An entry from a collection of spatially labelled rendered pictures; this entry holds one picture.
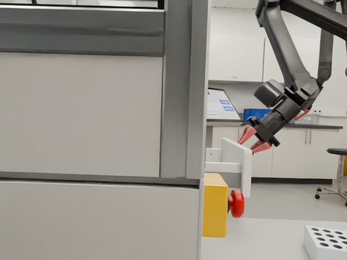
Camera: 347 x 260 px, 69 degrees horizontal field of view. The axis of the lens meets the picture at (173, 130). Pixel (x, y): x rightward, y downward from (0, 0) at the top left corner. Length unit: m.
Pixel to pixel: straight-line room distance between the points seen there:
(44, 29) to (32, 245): 0.19
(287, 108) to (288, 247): 0.37
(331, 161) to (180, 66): 4.29
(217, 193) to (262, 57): 4.04
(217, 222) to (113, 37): 0.25
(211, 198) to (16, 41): 0.27
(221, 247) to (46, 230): 0.33
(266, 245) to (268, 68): 3.91
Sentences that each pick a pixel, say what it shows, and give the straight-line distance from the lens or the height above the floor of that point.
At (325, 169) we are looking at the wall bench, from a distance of 4.44.
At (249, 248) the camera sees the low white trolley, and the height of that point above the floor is 0.76.
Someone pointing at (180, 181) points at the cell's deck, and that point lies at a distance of 0.24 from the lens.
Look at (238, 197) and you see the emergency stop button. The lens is 0.37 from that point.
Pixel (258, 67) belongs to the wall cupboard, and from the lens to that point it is 4.28.
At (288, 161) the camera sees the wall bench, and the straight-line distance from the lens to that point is 4.13.
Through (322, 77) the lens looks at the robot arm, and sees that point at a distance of 1.42.
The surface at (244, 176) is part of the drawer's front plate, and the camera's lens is 0.58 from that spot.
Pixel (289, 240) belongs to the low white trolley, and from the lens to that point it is 0.59.
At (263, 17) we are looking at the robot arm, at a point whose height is 1.34.
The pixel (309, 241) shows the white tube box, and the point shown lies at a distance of 0.54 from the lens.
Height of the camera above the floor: 1.00
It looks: 4 degrees down
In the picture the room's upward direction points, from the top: 2 degrees clockwise
